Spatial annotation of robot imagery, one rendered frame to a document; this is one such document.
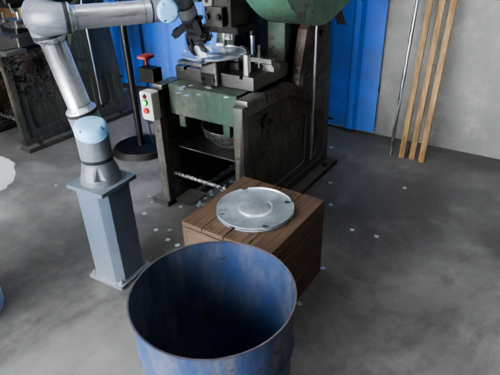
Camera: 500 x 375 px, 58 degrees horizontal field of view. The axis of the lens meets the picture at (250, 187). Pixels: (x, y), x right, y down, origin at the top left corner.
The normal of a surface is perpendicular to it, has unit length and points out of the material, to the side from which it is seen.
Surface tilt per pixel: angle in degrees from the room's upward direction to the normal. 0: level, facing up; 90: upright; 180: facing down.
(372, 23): 90
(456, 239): 0
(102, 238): 90
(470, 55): 90
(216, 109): 90
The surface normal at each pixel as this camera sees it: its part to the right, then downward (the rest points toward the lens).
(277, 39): -0.55, 0.43
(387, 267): -0.03, -0.87
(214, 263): 0.05, 0.46
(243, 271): -0.33, 0.44
